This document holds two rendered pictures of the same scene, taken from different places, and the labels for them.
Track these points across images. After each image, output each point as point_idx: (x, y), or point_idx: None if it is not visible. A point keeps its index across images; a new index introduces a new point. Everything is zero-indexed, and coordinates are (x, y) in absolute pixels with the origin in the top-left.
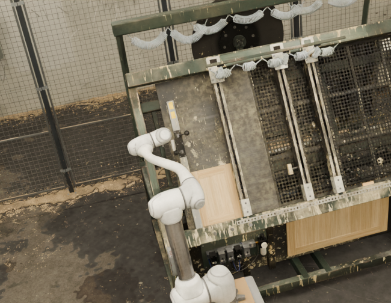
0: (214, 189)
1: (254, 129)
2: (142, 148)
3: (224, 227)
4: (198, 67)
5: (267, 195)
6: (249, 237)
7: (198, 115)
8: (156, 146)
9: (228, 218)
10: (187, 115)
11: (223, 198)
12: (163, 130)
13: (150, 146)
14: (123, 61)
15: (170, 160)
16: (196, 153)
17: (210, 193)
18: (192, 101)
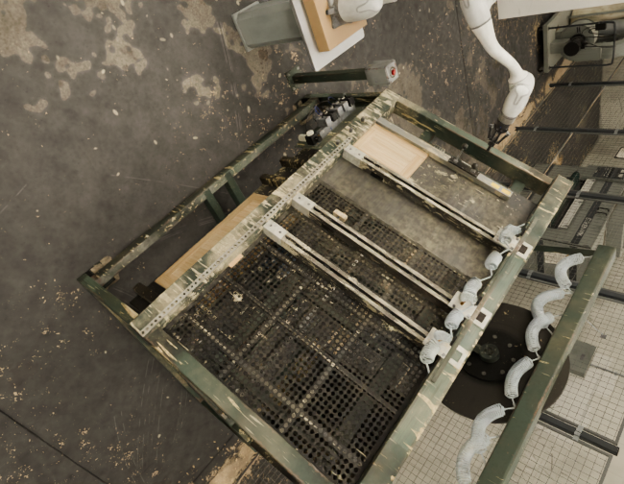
0: (395, 155)
1: (410, 229)
2: (524, 71)
3: (358, 129)
4: (529, 234)
5: (340, 181)
6: (326, 136)
7: (472, 205)
8: (512, 88)
9: (359, 141)
10: (481, 199)
11: (379, 153)
12: (528, 91)
13: (519, 78)
14: (558, 247)
15: (504, 54)
16: (439, 174)
17: (395, 150)
18: (491, 212)
